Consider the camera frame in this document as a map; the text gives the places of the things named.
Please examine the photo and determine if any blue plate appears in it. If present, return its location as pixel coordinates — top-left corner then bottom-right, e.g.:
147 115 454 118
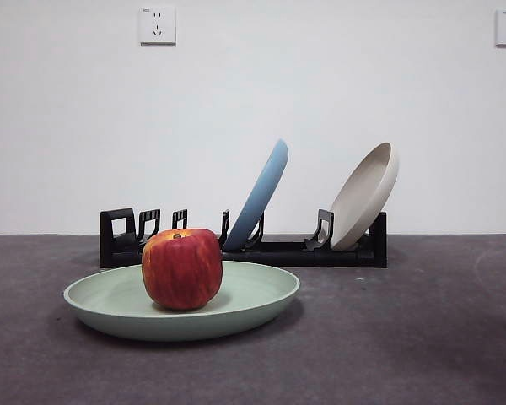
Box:
223 138 289 250

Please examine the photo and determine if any green plate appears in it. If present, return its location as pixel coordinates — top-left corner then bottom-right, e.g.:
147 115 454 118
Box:
63 260 301 343

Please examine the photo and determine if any black plate rack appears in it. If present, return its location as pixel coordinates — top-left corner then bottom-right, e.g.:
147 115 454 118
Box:
100 208 388 269

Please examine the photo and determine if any beige plate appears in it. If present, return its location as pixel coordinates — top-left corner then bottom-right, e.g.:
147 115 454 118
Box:
329 141 401 251

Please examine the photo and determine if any red apple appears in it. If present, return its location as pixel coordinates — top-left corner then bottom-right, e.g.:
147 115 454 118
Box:
142 228 223 312

